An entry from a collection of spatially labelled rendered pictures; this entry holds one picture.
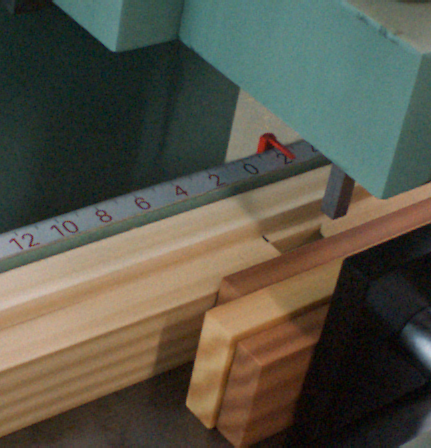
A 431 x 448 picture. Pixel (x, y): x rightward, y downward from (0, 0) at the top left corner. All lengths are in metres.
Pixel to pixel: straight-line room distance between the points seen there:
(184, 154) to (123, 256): 0.26
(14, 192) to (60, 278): 0.21
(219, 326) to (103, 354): 0.05
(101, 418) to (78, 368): 0.03
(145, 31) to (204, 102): 0.21
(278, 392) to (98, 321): 0.08
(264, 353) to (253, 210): 0.09
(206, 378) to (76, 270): 0.07
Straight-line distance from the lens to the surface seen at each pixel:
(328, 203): 0.55
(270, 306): 0.48
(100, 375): 0.50
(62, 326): 0.48
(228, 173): 0.55
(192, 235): 0.52
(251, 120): 0.89
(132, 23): 0.53
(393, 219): 0.56
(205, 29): 0.54
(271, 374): 0.47
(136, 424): 0.50
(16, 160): 0.67
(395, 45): 0.45
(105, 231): 0.51
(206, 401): 0.50
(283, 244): 0.55
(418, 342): 0.49
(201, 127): 0.75
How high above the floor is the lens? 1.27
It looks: 36 degrees down
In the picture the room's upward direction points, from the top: 12 degrees clockwise
